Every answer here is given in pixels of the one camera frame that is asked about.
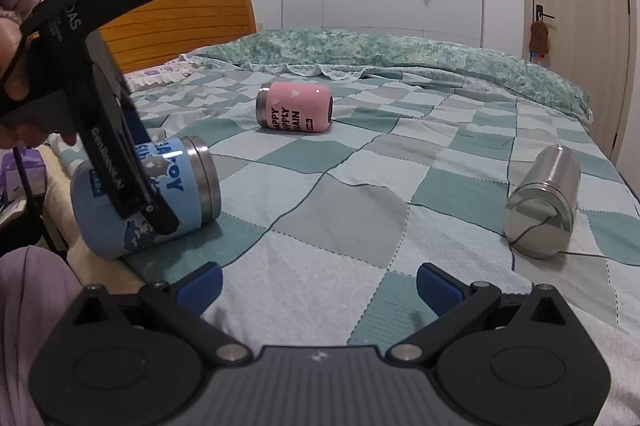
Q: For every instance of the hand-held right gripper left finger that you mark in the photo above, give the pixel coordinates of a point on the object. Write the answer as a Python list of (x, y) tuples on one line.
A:
[(200, 288)]

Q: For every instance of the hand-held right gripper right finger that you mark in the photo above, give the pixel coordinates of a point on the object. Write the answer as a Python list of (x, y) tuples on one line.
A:
[(440, 288)]

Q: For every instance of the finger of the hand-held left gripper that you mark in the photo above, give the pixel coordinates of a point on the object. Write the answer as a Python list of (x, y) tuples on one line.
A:
[(162, 216)]

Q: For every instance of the blue printed cup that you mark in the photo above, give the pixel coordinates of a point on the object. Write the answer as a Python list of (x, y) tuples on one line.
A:
[(110, 231)]

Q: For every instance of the plain steel cup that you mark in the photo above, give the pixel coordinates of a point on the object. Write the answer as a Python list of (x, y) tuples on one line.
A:
[(550, 186)]

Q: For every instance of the pink printed cup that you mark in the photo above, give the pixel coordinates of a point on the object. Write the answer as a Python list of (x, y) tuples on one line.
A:
[(295, 103)]

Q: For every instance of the person's left hand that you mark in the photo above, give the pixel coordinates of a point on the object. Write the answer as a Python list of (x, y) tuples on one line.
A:
[(12, 75)]

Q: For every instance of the white ruffled pillow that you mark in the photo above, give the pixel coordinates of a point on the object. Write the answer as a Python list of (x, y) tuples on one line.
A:
[(155, 75)]

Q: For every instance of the orange wooden headboard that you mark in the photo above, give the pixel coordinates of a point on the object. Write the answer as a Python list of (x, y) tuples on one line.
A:
[(200, 20)]

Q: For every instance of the checked green bed sheet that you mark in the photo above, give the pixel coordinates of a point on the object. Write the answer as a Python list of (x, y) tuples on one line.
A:
[(350, 186)]

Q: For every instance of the purple box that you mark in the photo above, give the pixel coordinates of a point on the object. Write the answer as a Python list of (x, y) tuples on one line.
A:
[(15, 173)]

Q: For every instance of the person's purple-clothed leg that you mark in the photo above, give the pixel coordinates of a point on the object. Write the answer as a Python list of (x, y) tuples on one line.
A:
[(30, 316)]

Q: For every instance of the green floral quilt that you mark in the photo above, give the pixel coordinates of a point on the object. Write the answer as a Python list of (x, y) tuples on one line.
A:
[(380, 45)]

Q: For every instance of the brown hanging plush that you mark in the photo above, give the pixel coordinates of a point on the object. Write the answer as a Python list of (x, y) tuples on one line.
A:
[(539, 36)]

